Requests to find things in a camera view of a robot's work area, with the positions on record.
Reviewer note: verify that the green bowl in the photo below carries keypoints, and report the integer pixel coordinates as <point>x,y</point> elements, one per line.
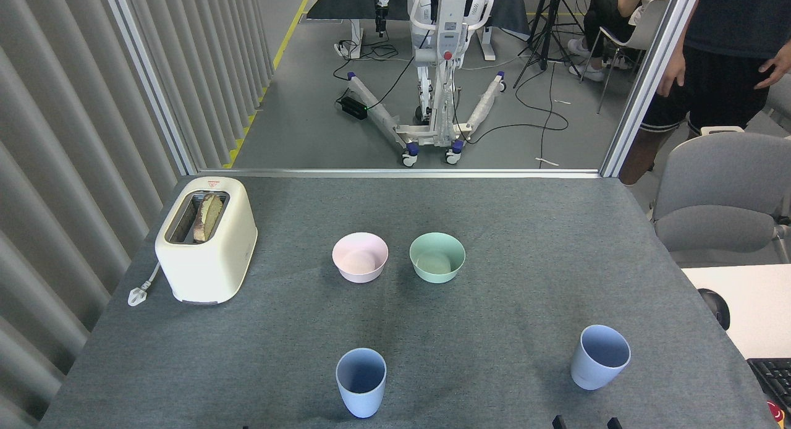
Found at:
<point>437,262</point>

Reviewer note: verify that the white desk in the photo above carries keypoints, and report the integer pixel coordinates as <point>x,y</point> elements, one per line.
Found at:
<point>754,299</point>

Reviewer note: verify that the grey table cloth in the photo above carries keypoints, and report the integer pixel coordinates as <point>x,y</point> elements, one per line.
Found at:
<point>525,262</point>

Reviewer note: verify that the black computer mouse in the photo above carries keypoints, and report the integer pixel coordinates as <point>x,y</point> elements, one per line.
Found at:
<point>717,308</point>

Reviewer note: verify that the white stand on wheels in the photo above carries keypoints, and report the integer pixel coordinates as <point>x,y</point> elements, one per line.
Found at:
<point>448,27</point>

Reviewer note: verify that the black power box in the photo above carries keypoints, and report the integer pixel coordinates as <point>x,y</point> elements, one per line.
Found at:
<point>352,106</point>

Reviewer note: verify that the black tripod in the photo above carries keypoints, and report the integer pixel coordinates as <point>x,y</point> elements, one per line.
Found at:
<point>547,21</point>

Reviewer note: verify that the cream white toaster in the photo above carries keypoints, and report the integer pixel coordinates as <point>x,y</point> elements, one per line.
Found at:
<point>210,268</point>

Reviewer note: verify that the person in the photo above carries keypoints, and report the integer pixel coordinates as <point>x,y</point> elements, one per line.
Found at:
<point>723,70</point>
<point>609,15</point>

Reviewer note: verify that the red yellow object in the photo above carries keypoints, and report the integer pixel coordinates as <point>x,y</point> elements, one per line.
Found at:
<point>780,415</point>

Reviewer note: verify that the toasted bread slice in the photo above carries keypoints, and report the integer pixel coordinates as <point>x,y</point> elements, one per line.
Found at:
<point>209,217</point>

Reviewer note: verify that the white chair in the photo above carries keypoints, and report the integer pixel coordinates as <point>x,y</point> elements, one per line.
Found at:
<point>646,30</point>

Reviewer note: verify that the grey office chair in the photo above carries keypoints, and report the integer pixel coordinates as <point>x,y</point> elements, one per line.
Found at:
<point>717,182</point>
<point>722,130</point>
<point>780,98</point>

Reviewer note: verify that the pink bowl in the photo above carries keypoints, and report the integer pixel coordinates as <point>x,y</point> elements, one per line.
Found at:
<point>359,259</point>

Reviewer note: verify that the white power strip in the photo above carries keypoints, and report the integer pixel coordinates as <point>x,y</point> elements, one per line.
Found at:
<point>342,49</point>

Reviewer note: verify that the blue plastic cup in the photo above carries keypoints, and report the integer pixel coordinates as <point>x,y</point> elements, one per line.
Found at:
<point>361,398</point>
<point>590,373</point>

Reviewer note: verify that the silver frame post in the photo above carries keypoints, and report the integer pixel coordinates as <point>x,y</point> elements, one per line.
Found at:
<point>151,83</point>
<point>649,83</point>

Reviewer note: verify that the silver frame rail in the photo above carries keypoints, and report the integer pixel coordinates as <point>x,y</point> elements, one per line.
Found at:
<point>395,173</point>

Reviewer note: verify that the black keyboard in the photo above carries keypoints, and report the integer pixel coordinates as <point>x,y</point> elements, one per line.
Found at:
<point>774,379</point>

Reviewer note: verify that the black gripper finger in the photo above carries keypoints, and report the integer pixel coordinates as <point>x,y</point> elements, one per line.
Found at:
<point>559,423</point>
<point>615,423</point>

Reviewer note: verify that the black hanging robot arm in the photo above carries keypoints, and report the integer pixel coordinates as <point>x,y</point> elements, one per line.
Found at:
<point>382,8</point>

